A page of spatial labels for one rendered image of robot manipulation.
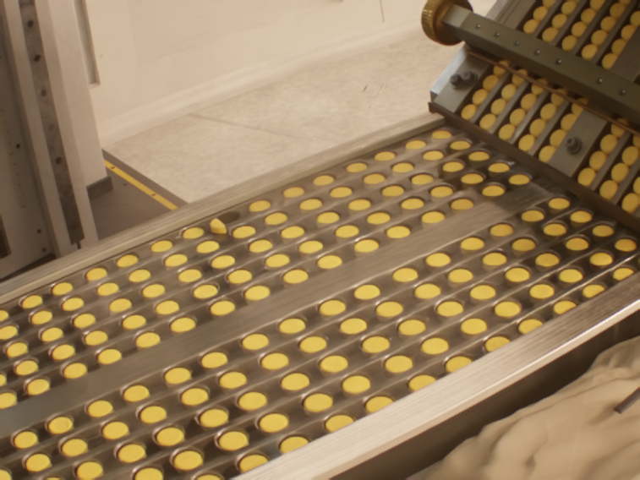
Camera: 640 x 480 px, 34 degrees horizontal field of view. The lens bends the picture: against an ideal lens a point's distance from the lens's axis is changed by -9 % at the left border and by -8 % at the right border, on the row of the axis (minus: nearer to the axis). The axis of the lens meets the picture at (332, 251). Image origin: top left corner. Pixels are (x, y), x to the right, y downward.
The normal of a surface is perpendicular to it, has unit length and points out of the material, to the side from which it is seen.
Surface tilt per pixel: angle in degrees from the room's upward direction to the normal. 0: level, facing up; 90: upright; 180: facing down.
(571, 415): 19
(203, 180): 0
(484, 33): 38
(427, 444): 90
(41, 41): 90
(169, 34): 90
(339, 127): 0
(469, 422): 90
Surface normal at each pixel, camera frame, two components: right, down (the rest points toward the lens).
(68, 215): 0.61, 0.35
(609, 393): 0.10, -0.76
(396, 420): -0.12, -0.84
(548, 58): -0.62, -0.44
